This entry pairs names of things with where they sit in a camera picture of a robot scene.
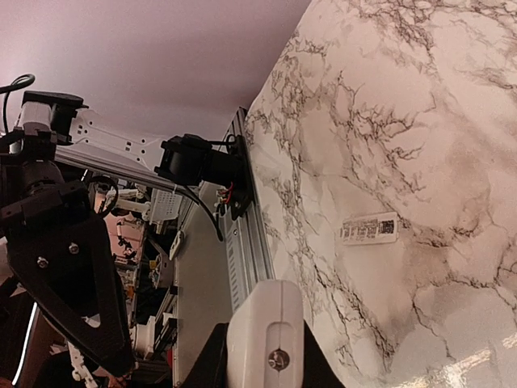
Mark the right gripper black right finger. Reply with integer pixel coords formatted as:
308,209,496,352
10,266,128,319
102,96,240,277
301,322,345,388

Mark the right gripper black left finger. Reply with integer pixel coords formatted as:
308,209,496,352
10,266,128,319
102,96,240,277
183,323,229,388

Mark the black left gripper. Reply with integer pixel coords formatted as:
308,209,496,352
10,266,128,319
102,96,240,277
1,180,135,376

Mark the white air conditioner remote control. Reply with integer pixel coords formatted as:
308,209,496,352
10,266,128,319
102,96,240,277
226,280,304,388

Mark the white remote battery cover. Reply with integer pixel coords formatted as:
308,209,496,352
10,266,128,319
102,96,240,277
339,212,398,246

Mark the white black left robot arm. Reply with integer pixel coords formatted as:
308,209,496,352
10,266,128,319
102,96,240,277
1,91,136,376

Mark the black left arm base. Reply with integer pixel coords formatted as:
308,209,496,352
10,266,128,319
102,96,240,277
154,134,254,220

